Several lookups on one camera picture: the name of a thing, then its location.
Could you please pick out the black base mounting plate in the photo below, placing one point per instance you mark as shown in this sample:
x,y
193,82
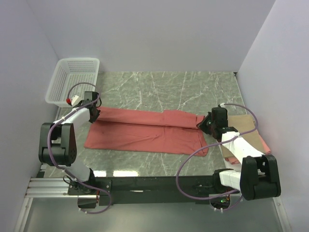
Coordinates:
x,y
161,189

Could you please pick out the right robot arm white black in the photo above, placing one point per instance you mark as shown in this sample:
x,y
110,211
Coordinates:
x,y
259,175

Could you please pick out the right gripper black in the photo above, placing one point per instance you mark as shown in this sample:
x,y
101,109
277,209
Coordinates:
x,y
202,125

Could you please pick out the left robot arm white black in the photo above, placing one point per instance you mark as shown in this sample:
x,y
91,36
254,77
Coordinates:
x,y
58,146

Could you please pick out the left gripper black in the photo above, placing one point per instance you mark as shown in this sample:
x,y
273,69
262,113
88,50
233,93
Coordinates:
x,y
93,120

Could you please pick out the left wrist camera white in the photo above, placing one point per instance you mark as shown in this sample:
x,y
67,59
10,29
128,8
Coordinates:
x,y
74,100

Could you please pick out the aluminium rail frame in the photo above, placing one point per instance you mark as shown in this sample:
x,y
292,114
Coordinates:
x,y
58,188

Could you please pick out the red t-shirt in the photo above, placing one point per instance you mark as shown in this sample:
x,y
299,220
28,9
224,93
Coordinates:
x,y
170,131

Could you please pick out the white plastic basket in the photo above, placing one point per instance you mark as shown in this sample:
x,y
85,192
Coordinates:
x,y
72,76

